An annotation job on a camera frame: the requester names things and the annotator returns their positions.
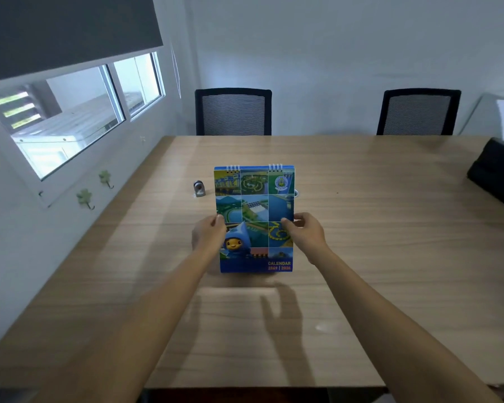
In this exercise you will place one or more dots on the person's left hand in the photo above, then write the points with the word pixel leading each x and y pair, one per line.
pixel 205 237

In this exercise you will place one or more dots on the blue spiral desk calendar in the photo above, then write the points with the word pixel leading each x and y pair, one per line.
pixel 254 205

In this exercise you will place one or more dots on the person's right forearm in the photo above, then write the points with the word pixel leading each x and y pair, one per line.
pixel 399 331

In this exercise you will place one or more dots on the black mesh office chair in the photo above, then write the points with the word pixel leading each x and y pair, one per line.
pixel 418 113
pixel 233 113

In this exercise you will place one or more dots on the small silver pencil sharpener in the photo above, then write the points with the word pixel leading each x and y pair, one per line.
pixel 199 188

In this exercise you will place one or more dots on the person's right thumb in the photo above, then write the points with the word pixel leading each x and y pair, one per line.
pixel 289 226

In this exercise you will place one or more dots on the person's right hand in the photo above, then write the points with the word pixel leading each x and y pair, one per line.
pixel 308 237

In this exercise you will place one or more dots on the white framed sliding window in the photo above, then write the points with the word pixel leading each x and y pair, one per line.
pixel 67 117

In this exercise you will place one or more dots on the black bag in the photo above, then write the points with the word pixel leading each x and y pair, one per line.
pixel 497 174

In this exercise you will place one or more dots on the person's left thumb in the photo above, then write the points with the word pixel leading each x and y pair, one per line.
pixel 219 220

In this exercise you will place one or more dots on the green clover wall hook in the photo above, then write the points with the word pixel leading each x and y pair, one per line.
pixel 105 177
pixel 85 198

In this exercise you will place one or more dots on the grey roller blind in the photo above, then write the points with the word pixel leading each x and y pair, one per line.
pixel 63 31

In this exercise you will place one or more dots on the person's left forearm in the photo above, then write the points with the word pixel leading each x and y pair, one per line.
pixel 121 327

